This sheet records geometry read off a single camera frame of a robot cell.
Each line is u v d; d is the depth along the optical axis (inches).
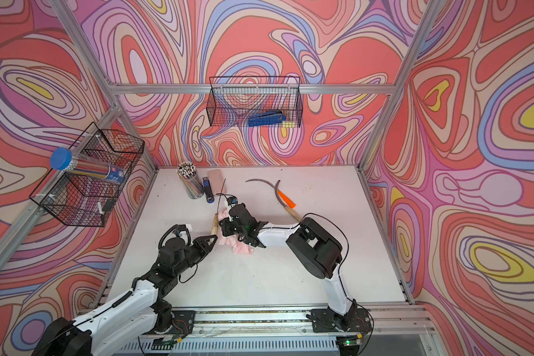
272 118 35.7
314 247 20.9
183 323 28.5
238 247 34.5
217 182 43.8
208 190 42.1
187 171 36.8
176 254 25.4
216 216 35.2
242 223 28.3
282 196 42.4
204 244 29.9
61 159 25.1
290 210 40.0
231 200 32.3
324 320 28.9
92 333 17.0
